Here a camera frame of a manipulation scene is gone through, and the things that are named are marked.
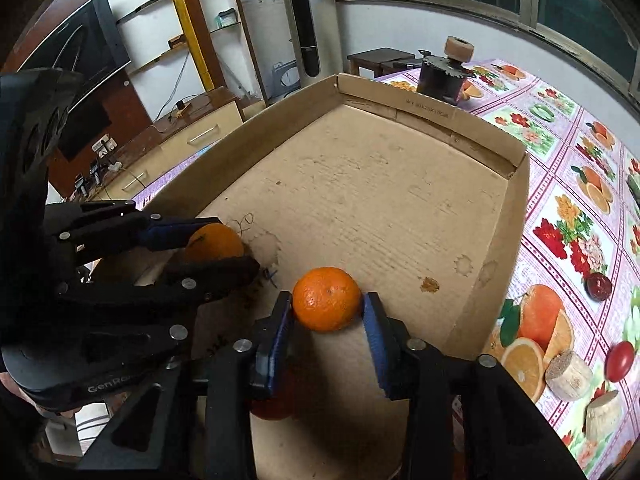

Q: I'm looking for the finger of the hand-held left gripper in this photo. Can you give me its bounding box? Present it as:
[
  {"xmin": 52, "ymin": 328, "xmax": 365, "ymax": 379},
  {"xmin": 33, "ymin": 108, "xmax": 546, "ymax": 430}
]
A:
[
  {"xmin": 55, "ymin": 255, "xmax": 262, "ymax": 343},
  {"xmin": 44, "ymin": 199, "xmax": 225, "ymax": 267}
]

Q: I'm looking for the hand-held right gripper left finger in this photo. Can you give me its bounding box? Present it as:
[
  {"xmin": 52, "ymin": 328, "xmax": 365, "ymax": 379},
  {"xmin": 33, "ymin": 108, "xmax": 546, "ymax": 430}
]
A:
[{"xmin": 75, "ymin": 291, "xmax": 296, "ymax": 480}]

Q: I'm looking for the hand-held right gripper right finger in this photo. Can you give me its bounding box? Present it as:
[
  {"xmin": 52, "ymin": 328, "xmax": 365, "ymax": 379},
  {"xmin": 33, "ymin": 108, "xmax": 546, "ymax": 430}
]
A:
[{"xmin": 362, "ymin": 291, "xmax": 588, "ymax": 480}]

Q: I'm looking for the orange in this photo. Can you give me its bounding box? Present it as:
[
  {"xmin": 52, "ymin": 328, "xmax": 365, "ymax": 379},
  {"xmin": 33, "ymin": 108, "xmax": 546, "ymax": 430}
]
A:
[
  {"xmin": 182, "ymin": 223, "xmax": 246, "ymax": 262},
  {"xmin": 292, "ymin": 266, "xmax": 362, "ymax": 333}
]

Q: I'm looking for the shallow cardboard box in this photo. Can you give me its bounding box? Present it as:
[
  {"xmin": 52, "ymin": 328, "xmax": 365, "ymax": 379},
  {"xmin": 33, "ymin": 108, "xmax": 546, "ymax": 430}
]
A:
[{"xmin": 92, "ymin": 72, "xmax": 531, "ymax": 480}]

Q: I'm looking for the peeled sugarcane chunk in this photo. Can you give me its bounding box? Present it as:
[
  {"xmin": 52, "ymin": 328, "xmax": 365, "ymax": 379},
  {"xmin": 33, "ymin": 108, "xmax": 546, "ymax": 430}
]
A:
[
  {"xmin": 585, "ymin": 391, "xmax": 623, "ymax": 443},
  {"xmin": 545, "ymin": 351, "xmax": 594, "ymax": 402}
]

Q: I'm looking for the dried red date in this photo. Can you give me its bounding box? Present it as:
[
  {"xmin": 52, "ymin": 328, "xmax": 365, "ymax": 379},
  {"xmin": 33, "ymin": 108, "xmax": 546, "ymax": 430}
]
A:
[{"xmin": 586, "ymin": 272, "xmax": 613, "ymax": 302}]

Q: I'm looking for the red tomato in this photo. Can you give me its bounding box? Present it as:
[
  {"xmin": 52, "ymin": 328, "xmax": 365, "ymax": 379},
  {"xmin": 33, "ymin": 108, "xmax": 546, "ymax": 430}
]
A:
[
  {"xmin": 249, "ymin": 375, "xmax": 296, "ymax": 422},
  {"xmin": 605, "ymin": 341, "xmax": 637, "ymax": 381}
]

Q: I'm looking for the wooden television cabinet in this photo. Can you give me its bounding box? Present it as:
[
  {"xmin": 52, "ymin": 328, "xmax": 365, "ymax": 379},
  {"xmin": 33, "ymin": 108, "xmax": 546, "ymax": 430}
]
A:
[{"xmin": 95, "ymin": 87, "xmax": 246, "ymax": 201}]

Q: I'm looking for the curved black television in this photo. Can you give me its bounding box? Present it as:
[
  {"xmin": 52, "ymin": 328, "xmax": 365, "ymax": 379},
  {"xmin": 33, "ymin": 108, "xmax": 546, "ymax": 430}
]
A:
[{"xmin": 17, "ymin": 0, "xmax": 132, "ymax": 113}]

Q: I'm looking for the floral printed tablecloth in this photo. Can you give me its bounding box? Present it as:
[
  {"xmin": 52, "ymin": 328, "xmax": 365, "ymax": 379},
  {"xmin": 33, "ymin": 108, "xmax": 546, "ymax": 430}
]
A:
[{"xmin": 135, "ymin": 57, "xmax": 640, "ymax": 480}]

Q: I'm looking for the white standing air conditioner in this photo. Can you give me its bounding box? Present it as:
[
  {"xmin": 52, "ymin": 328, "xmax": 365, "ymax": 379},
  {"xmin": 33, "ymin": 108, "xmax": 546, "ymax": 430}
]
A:
[{"xmin": 277, "ymin": 0, "xmax": 346, "ymax": 106}]

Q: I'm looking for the dark wooden stool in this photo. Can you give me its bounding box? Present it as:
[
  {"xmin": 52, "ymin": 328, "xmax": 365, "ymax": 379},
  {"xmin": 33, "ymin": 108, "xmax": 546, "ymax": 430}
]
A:
[{"xmin": 346, "ymin": 47, "xmax": 418, "ymax": 80}]

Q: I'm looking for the black jar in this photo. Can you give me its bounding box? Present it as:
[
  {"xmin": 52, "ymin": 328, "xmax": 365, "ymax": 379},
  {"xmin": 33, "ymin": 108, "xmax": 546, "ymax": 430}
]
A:
[{"xmin": 417, "ymin": 50, "xmax": 476, "ymax": 106}]

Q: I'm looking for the beige tape roll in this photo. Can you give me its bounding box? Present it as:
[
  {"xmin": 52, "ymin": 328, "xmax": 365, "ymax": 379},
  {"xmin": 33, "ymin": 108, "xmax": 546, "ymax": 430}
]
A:
[{"xmin": 445, "ymin": 36, "xmax": 473, "ymax": 63}]

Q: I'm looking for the wall shelf unit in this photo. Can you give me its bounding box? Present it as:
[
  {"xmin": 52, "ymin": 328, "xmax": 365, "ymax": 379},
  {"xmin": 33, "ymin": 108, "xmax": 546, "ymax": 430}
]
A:
[{"xmin": 107, "ymin": 0, "xmax": 251, "ymax": 106}]

